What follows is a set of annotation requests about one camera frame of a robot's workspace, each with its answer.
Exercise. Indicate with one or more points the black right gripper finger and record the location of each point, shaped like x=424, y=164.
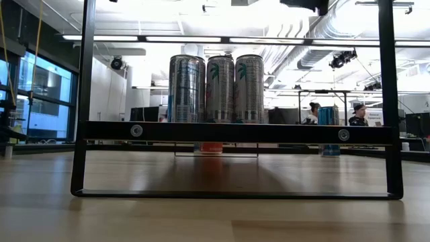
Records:
x=312, y=3

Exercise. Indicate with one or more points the black ceiling spotlight cluster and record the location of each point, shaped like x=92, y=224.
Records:
x=342, y=58

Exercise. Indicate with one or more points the black computer monitor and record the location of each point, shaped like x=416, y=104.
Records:
x=284, y=116
x=418, y=124
x=142, y=114

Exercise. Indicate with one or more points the white printed sign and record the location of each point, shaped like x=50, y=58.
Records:
x=375, y=117

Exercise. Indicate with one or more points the white plastic cup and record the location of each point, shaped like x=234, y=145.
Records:
x=406, y=146
x=8, y=150

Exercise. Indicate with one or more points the red orange soda can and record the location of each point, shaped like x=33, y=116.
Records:
x=211, y=148

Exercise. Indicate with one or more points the ceiling linear light strip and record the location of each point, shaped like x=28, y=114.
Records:
x=117, y=38

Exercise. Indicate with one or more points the large glass window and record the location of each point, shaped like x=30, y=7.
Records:
x=47, y=84

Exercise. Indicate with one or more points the dark storage rack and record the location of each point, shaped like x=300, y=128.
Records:
x=8, y=132

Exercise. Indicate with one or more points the silver ventilation duct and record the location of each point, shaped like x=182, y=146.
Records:
x=336, y=30

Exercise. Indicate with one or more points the thin black background frame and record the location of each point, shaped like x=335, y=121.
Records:
x=322, y=91

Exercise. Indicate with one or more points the black frame wooden shelf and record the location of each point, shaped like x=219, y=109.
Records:
x=235, y=133

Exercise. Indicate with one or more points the black aluminium table frame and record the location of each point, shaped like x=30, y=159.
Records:
x=141, y=147

